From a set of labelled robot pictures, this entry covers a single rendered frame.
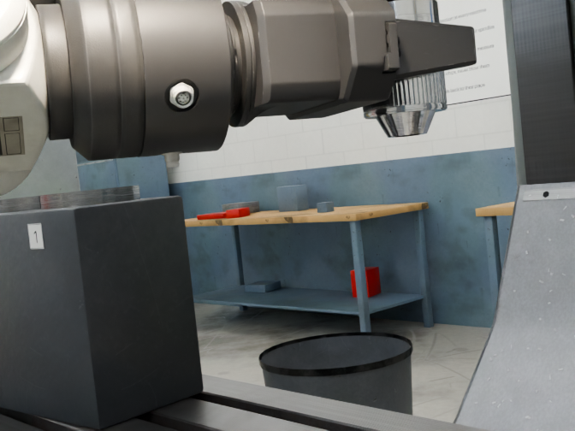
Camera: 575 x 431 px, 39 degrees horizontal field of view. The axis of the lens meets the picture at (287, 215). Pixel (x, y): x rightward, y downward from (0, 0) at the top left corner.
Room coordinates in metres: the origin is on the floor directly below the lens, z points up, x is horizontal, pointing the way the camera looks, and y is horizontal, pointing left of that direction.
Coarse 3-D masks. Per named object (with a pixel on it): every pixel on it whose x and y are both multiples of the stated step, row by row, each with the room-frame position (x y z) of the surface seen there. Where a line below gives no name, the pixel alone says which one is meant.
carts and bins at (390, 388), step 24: (312, 336) 2.66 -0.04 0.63; (336, 336) 2.67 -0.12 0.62; (360, 336) 2.64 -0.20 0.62; (384, 336) 2.59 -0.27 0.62; (264, 360) 2.49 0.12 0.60; (288, 360) 2.61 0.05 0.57; (312, 360) 2.65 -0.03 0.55; (336, 360) 2.66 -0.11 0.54; (360, 360) 2.64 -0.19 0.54; (384, 360) 2.24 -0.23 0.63; (408, 360) 2.35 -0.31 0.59; (288, 384) 2.26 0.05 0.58; (312, 384) 2.22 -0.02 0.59; (336, 384) 2.21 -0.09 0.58; (360, 384) 2.21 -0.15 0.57; (384, 384) 2.25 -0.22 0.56; (408, 384) 2.34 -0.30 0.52; (384, 408) 2.25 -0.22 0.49; (408, 408) 2.34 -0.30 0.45
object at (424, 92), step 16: (400, 16) 0.43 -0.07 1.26; (416, 16) 0.43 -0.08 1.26; (432, 16) 0.44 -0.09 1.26; (400, 80) 0.43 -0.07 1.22; (416, 80) 0.43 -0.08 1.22; (432, 80) 0.43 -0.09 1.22; (400, 96) 0.43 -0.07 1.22; (416, 96) 0.43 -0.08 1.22; (432, 96) 0.43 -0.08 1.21; (368, 112) 0.44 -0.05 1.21; (384, 112) 0.43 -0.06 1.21; (400, 112) 0.43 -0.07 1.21
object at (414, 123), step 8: (408, 112) 0.44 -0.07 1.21; (416, 112) 0.44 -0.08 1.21; (424, 112) 0.44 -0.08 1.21; (432, 112) 0.44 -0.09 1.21; (376, 120) 0.45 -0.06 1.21; (384, 120) 0.44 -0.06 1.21; (392, 120) 0.44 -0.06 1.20; (400, 120) 0.44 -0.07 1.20; (408, 120) 0.44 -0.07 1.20; (416, 120) 0.44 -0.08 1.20; (424, 120) 0.44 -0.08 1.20; (384, 128) 0.45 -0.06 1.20; (392, 128) 0.44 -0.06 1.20; (400, 128) 0.44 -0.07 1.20; (408, 128) 0.44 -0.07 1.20; (416, 128) 0.44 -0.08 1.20; (424, 128) 0.44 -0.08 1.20; (392, 136) 0.45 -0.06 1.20; (400, 136) 0.45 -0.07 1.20
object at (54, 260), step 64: (64, 192) 0.70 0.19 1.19; (128, 192) 0.72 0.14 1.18; (0, 256) 0.74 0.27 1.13; (64, 256) 0.67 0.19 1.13; (128, 256) 0.69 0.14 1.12; (0, 320) 0.75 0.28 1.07; (64, 320) 0.68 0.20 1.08; (128, 320) 0.69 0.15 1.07; (192, 320) 0.74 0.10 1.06; (0, 384) 0.76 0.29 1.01; (64, 384) 0.68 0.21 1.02; (128, 384) 0.68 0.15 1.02; (192, 384) 0.73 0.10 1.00
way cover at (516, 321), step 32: (544, 192) 0.79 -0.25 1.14; (512, 224) 0.80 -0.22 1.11; (544, 224) 0.78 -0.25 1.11; (512, 256) 0.79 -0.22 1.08; (544, 256) 0.76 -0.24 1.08; (512, 288) 0.77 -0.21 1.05; (544, 288) 0.75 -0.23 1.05; (512, 320) 0.76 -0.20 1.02; (544, 320) 0.74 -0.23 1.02; (512, 352) 0.74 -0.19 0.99; (544, 352) 0.71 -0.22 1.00; (480, 384) 0.73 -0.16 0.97; (512, 384) 0.71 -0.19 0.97; (544, 384) 0.69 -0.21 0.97; (480, 416) 0.71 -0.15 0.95; (512, 416) 0.69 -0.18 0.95; (544, 416) 0.67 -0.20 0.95
